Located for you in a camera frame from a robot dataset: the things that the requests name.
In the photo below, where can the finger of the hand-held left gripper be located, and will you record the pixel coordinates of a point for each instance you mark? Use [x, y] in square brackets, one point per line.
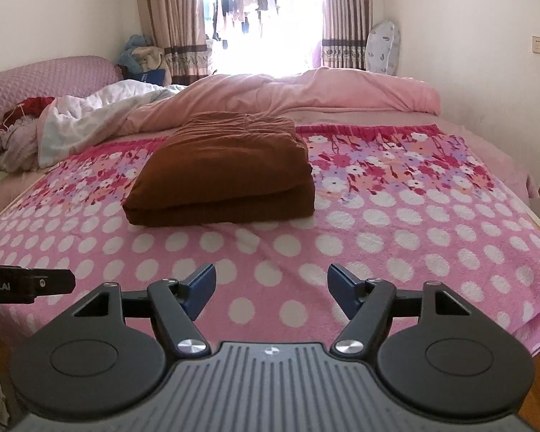
[56, 281]

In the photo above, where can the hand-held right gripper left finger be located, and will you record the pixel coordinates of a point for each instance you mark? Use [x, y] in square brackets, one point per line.
[200, 288]

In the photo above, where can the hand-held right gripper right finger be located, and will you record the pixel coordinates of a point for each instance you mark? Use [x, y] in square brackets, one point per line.
[344, 289]

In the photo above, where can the brown padded jacket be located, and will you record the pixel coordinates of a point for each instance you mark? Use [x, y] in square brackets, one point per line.
[225, 171]

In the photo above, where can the lavender clothes pile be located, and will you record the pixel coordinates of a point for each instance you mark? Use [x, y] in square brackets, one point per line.
[15, 144]

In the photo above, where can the clothes heap in corner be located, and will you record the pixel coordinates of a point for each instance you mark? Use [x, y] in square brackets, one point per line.
[132, 51]

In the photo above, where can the pink dotted floral blanket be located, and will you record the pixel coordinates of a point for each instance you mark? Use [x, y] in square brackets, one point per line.
[409, 243]

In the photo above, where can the white pastel quilt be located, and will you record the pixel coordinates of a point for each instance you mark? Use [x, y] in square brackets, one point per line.
[81, 117]

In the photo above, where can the red knitted cloth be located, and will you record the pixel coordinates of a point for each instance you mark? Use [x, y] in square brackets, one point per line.
[33, 105]

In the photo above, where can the pink duvet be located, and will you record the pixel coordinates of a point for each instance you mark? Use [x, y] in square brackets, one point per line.
[342, 90]

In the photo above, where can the pink quilted headboard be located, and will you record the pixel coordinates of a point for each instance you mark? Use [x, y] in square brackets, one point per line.
[45, 76]

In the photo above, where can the pink bed sheet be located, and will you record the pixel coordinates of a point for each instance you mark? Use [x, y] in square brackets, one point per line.
[477, 121]

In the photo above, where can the blue bag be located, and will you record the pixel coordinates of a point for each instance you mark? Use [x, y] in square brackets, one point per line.
[152, 77]

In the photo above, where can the beige cloth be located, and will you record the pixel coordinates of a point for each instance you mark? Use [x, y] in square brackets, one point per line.
[153, 58]

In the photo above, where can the purple cloth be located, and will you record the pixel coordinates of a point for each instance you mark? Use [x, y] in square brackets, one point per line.
[317, 54]

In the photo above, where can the striped brown curtain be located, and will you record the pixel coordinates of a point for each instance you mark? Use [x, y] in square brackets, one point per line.
[346, 13]
[171, 18]

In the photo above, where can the hanging laundry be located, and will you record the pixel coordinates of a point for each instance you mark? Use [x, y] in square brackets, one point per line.
[247, 4]

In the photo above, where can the white wall socket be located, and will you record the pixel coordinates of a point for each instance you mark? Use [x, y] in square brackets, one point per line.
[539, 45]

